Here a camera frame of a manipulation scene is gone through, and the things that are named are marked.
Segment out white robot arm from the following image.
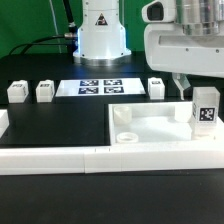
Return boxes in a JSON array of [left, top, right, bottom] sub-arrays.
[[73, 0, 224, 82]]

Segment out white U-shaped fence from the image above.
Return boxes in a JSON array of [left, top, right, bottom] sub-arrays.
[[0, 109, 224, 176]]

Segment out white sheet with tags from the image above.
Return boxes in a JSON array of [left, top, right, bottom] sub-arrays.
[[56, 78, 145, 97]]

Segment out black cables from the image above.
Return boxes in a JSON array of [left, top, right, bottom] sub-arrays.
[[8, 0, 79, 56]]

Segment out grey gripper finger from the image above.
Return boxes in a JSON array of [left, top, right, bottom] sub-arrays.
[[172, 73, 190, 99]]

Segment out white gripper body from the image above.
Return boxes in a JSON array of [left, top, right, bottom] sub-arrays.
[[144, 23, 224, 78]]

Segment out white square table top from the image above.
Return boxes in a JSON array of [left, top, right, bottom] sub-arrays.
[[108, 102, 224, 151]]

